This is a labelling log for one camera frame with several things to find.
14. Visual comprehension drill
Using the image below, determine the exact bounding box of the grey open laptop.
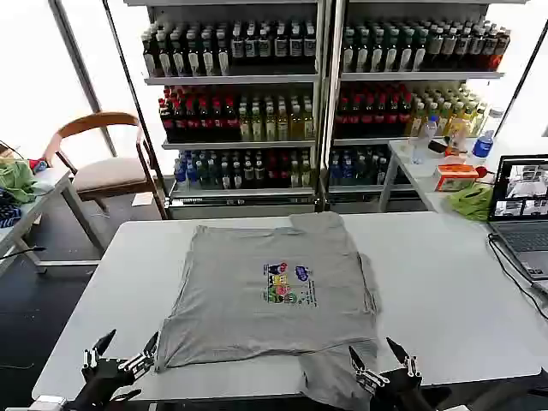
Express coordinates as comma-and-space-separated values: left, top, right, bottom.
486, 153, 548, 282

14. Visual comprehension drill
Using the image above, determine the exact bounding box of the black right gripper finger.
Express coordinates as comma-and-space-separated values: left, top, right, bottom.
348, 344, 390, 393
385, 336, 424, 380

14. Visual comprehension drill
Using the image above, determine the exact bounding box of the white side table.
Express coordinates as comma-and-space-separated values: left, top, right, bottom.
378, 137, 500, 215

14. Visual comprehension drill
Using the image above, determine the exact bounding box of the green crumpled cloth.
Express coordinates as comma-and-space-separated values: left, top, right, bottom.
0, 158, 39, 205
447, 182, 496, 223

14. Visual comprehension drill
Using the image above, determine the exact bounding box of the wooden chair with cushion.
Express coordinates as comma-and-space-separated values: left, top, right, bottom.
42, 111, 168, 219

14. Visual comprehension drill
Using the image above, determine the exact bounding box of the thin black cable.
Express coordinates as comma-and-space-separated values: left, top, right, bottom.
0, 246, 46, 260

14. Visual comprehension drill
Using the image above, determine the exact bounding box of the black laptop cable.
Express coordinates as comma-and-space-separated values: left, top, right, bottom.
486, 233, 548, 322

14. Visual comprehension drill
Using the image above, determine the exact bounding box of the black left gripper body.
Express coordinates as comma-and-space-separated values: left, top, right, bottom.
69, 358, 136, 408

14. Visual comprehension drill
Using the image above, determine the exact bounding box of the clear water bottle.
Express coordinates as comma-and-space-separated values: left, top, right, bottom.
408, 115, 440, 166

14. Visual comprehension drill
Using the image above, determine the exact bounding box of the blue label water bottle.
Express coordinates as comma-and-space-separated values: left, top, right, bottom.
472, 129, 496, 158

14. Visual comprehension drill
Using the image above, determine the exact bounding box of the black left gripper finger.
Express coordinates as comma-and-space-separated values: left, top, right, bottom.
82, 328, 117, 371
116, 331, 160, 381

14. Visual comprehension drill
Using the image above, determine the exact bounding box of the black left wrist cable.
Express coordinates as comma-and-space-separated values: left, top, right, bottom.
109, 388, 142, 404

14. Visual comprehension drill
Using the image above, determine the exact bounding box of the orange tissue box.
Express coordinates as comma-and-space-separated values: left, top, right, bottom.
432, 164, 480, 193

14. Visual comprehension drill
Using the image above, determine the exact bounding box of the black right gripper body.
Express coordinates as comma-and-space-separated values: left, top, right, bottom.
375, 366, 432, 411

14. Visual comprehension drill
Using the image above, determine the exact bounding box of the grey printed t-shirt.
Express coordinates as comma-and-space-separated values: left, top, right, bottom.
153, 211, 383, 411

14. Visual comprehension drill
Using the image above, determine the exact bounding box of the clear glass jar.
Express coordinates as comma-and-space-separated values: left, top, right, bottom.
483, 106, 504, 134

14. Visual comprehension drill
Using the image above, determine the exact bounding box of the grey side table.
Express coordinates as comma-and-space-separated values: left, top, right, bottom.
0, 166, 106, 275

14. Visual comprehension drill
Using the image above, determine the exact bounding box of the small orange packet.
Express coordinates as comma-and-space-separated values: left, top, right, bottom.
443, 134, 470, 158

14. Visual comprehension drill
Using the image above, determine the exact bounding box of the shelf of bottles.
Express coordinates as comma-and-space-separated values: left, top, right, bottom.
323, 0, 513, 206
122, 0, 329, 219

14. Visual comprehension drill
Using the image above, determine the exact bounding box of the blue patterned cloth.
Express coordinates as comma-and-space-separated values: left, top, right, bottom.
0, 190, 22, 230

